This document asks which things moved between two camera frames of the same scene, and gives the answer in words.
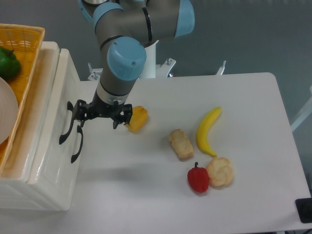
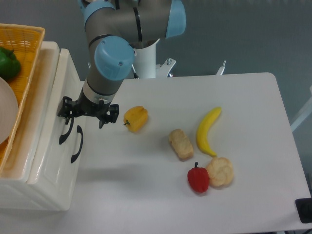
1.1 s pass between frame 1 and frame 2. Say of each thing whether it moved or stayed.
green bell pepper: stayed
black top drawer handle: stayed
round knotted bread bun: stayed
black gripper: moved
